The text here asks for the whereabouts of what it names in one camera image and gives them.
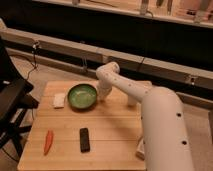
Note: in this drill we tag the white sponge block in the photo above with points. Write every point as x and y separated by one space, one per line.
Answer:
59 100

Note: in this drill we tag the green ceramic bowl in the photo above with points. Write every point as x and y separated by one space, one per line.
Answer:
82 96

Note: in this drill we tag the white paper cup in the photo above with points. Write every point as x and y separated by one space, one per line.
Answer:
131 101

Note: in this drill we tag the black remote control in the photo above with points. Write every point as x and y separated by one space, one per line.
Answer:
84 140

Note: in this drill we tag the black office chair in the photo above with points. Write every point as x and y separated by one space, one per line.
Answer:
15 100

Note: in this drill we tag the white plastic bottle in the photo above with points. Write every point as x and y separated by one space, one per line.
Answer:
140 152

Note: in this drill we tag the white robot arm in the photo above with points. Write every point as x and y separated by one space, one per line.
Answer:
166 143

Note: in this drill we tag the orange carrot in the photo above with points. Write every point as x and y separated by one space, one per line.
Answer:
48 141

